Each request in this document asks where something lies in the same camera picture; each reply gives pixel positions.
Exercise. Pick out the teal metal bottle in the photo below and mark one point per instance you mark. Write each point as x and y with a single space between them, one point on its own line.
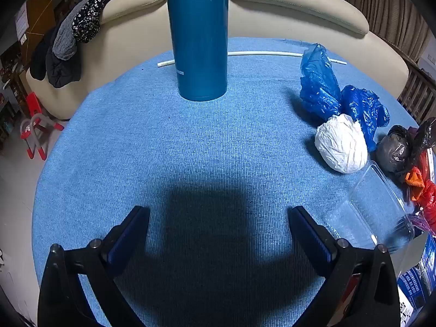
201 41

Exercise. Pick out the grey cloth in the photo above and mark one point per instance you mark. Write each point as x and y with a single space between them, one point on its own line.
64 41

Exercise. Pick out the orange plastic bag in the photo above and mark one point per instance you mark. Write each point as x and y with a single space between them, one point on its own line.
415 180

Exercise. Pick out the red plastic bag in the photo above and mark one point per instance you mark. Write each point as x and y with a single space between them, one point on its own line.
430 197

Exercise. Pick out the white plastic bag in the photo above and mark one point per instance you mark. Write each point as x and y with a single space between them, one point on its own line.
342 146

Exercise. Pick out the beige curtain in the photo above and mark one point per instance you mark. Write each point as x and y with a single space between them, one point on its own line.
391 6

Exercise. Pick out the black plastic bag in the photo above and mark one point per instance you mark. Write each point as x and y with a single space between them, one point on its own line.
391 150

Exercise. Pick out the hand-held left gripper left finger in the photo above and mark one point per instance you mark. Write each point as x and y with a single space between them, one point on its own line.
126 245

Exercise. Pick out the cream leather sofa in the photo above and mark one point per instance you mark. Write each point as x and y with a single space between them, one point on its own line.
289 17

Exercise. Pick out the clear plastic container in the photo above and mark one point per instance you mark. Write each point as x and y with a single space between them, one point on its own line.
371 211

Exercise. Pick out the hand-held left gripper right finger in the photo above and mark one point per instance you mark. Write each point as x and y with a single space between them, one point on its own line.
311 243

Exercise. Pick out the dark blue plastic bag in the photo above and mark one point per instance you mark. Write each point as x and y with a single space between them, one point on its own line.
362 109

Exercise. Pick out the light blue plastic bag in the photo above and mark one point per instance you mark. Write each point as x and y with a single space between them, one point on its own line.
318 85

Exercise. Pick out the red plastic stool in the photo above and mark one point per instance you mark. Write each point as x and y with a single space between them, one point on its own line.
34 104

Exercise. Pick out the brown wooden cabinet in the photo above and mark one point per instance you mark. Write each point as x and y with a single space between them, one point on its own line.
37 20

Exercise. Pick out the blue printed box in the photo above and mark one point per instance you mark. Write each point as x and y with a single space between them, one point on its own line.
417 279

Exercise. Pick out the purple plastic wrapper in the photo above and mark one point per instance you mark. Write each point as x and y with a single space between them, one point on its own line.
419 219

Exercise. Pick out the wooden crib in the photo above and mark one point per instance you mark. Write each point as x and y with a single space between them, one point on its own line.
419 88

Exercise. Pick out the blue tablecloth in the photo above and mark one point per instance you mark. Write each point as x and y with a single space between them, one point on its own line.
204 150

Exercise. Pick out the dark cluttered shelf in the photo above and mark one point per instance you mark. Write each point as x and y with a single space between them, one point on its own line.
8 92

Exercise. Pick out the white plastic tube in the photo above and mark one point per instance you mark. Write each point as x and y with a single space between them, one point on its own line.
265 53

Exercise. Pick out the black floral cloth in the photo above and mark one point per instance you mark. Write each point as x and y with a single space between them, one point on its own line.
90 17

